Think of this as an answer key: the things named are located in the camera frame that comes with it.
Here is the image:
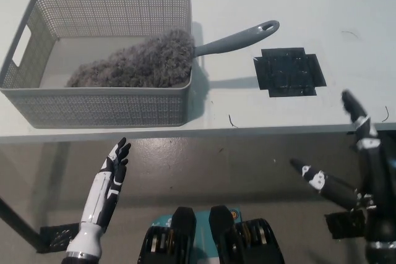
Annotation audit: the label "black metal table leg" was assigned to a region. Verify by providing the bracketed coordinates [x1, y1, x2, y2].
[0, 195, 43, 253]

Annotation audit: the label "black tape patch on desk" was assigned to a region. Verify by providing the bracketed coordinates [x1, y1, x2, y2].
[253, 46, 327, 98]

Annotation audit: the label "black robot body teal tops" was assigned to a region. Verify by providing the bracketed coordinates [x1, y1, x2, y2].
[137, 204, 286, 264]

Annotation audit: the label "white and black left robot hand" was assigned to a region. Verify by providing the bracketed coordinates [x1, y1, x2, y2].
[66, 137, 132, 258]

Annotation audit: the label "grey fluffy duster with handle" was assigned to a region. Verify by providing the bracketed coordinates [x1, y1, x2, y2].
[65, 20, 280, 88]

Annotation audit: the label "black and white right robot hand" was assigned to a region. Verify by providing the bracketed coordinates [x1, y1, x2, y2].
[290, 90, 396, 242]

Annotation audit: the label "grey perforated plastic basket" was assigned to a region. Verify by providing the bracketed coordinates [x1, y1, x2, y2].
[0, 0, 194, 129]

